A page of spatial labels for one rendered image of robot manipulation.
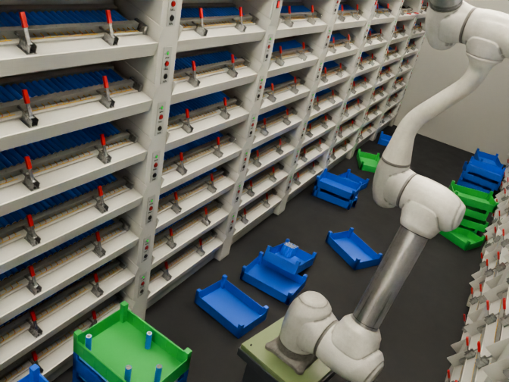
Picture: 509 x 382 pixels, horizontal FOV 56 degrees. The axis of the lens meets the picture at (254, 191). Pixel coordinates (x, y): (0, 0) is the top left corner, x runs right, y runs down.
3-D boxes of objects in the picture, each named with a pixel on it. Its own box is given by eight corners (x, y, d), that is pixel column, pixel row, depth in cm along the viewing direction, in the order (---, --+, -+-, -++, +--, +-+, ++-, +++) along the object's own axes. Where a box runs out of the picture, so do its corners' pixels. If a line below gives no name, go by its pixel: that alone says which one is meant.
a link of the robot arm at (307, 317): (295, 320, 196) (309, 277, 187) (330, 347, 187) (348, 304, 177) (270, 336, 184) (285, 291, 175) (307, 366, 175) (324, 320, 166)
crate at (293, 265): (282, 250, 286) (287, 238, 284) (312, 264, 278) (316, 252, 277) (262, 258, 259) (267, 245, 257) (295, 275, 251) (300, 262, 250)
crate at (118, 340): (188, 367, 149) (192, 350, 145) (141, 410, 133) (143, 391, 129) (123, 317, 161) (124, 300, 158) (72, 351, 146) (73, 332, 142)
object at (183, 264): (220, 248, 261) (230, 230, 253) (144, 304, 212) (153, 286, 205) (193, 224, 265) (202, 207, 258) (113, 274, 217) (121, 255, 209)
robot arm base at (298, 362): (329, 349, 194) (334, 339, 192) (300, 376, 177) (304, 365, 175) (295, 323, 203) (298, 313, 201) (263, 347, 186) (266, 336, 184)
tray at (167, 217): (232, 189, 243) (239, 175, 238) (151, 236, 195) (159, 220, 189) (203, 164, 248) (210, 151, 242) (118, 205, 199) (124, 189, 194)
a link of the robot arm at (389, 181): (391, 149, 172) (425, 165, 165) (376, 191, 181) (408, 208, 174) (373, 158, 163) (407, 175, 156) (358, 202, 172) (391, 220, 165)
